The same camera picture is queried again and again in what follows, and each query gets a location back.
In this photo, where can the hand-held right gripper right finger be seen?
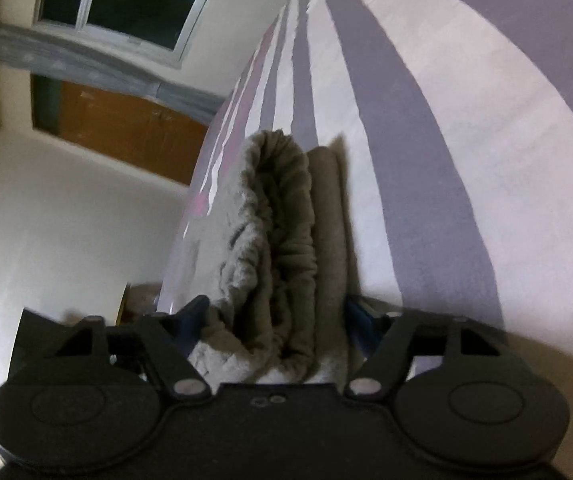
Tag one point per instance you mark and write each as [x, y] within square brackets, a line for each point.
[359, 322]

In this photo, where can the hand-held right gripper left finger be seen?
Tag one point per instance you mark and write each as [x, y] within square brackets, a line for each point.
[194, 317]

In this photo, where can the grey fluffy towel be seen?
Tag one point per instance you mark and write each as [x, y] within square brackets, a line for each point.
[286, 260]

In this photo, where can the cardboard box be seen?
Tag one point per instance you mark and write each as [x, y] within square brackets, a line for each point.
[139, 302]

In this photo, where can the wooden door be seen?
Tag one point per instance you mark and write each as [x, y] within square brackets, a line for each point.
[131, 130]

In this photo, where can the striped bed sheet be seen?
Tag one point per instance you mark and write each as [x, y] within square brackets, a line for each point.
[416, 125]

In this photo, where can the grey curtain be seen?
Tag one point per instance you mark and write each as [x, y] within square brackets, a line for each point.
[96, 67]

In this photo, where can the window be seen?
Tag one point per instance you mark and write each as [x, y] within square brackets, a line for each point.
[131, 0]

